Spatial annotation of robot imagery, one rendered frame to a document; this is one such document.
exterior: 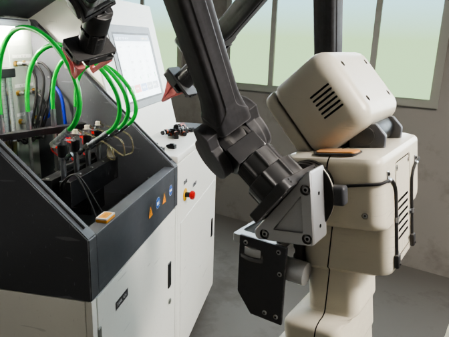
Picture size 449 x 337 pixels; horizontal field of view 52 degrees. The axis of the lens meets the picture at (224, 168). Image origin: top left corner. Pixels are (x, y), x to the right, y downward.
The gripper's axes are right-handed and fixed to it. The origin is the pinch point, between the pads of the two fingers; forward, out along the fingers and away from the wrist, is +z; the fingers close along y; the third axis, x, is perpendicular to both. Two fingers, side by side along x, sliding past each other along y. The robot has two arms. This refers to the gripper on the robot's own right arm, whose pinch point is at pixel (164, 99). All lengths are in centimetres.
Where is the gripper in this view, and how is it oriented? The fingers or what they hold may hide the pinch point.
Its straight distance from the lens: 144.7
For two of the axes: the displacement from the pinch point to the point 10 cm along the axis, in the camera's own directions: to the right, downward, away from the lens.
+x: -4.2, 2.5, -8.7
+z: -6.8, 5.5, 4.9
